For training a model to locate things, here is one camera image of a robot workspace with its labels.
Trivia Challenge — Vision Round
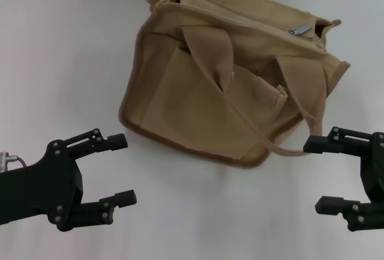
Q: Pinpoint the khaki canvas food bag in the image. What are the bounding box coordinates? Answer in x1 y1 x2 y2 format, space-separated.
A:
118 0 352 171

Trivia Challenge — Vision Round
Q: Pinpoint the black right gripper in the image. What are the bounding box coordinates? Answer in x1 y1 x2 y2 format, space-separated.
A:
302 126 384 232

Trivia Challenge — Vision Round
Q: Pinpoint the silver zipper pull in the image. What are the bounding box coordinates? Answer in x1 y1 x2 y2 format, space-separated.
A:
287 23 313 37

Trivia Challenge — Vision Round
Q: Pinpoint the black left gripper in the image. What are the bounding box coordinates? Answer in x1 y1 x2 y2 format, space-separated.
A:
0 127 137 232

